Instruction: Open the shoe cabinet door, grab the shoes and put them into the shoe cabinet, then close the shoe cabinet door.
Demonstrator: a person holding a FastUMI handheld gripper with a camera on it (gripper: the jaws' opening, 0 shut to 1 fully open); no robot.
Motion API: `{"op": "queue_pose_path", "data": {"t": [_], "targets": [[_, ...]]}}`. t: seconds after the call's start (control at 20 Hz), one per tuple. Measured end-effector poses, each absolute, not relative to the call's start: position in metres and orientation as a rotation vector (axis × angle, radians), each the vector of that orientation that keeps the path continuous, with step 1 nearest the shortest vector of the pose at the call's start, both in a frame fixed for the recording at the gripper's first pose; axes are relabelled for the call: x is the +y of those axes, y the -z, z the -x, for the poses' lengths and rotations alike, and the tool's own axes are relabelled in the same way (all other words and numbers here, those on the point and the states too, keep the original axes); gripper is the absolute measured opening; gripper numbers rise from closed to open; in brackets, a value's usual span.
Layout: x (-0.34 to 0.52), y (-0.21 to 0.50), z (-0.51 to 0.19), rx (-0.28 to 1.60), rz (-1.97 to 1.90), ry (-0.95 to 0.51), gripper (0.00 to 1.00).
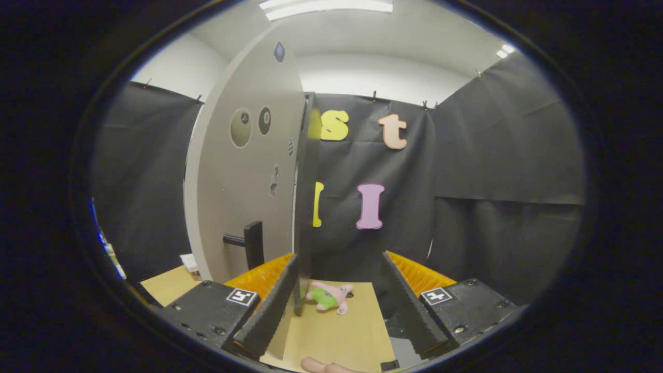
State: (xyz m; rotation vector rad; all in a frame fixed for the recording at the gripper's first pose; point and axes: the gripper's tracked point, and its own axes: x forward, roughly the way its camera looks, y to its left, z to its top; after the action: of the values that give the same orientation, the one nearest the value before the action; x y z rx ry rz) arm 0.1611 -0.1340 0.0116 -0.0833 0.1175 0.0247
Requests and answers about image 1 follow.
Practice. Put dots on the pink green plush toy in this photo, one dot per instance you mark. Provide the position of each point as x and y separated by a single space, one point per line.
329 298

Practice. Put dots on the black backdrop cloth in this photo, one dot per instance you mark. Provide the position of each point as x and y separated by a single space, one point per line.
492 155

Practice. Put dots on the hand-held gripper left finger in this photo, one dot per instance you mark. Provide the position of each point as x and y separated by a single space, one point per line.
274 305

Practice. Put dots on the white printed booklet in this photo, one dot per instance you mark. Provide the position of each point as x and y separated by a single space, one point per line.
190 262

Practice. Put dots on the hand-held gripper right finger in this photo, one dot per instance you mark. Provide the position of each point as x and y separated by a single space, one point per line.
409 305

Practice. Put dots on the long ceiling light panel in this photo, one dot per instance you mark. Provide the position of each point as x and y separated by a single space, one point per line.
326 7

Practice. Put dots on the small ceiling light panel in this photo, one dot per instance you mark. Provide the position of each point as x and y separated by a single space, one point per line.
505 51

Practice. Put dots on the colourful printed banner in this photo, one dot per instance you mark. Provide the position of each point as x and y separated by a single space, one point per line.
111 254

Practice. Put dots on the light grey shoe cabinet door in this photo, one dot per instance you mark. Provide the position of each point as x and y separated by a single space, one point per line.
233 197

